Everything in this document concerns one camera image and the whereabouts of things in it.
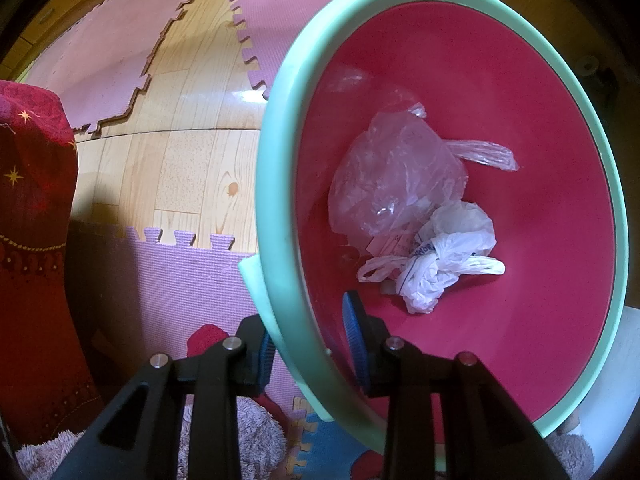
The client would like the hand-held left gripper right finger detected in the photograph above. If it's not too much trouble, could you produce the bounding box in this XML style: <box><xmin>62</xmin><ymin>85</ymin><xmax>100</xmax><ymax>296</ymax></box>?
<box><xmin>341</xmin><ymin>290</ymin><xmax>571</xmax><ymax>480</ymax></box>

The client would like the red embroidered cloth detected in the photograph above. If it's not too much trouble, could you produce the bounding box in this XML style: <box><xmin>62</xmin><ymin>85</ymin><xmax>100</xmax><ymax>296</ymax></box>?
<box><xmin>0</xmin><ymin>80</ymin><xmax>103</xmax><ymax>453</ymax></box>

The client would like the wooden desk with drawers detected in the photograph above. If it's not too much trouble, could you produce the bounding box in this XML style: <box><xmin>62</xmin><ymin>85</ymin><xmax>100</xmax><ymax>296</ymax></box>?
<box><xmin>0</xmin><ymin>0</ymin><xmax>91</xmax><ymax>81</ymax></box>

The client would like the orange foam mat strip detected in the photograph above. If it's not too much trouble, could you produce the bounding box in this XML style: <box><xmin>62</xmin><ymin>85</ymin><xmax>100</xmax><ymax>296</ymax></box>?
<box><xmin>290</xmin><ymin>395</ymin><xmax>321</xmax><ymax>480</ymax></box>

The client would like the lilac foam mat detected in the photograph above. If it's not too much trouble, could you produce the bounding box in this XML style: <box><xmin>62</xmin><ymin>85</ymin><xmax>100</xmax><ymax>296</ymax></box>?
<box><xmin>122</xmin><ymin>226</ymin><xmax>301</xmax><ymax>411</ymax></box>

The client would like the white plastic bag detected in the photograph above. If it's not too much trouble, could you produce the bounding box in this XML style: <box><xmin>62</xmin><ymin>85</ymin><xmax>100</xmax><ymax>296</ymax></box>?
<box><xmin>356</xmin><ymin>201</ymin><xmax>507</xmax><ymax>315</ymax></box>

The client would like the small pink foam mat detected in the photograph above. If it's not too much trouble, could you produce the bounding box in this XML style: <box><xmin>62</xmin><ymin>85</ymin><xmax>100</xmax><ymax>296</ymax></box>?
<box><xmin>225</xmin><ymin>0</ymin><xmax>381</xmax><ymax>101</ymax></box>

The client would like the large pink foam mat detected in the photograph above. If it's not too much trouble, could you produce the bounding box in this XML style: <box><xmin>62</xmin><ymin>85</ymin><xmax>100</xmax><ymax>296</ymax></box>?
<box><xmin>22</xmin><ymin>0</ymin><xmax>215</xmax><ymax>136</ymax></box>

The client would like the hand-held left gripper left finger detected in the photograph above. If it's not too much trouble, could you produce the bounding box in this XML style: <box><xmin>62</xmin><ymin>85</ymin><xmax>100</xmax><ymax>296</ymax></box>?
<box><xmin>50</xmin><ymin>314</ymin><xmax>275</xmax><ymax>480</ymax></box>

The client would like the pink fluffy cloth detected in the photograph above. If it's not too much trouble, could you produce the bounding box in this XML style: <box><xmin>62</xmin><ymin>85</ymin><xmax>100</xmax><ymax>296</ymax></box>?
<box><xmin>15</xmin><ymin>397</ymin><xmax>288</xmax><ymax>480</ymax></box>
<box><xmin>545</xmin><ymin>432</ymin><xmax>596</xmax><ymax>480</ymax></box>

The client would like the red bin with green rim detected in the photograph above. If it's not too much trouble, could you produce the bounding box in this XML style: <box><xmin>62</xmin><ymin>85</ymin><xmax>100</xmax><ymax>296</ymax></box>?
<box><xmin>239</xmin><ymin>0</ymin><xmax>628</xmax><ymax>471</ymax></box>

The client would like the clear plastic bag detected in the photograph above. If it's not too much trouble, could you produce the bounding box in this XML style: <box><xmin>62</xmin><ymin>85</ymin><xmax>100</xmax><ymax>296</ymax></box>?
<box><xmin>327</xmin><ymin>101</ymin><xmax>521</xmax><ymax>238</ymax></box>

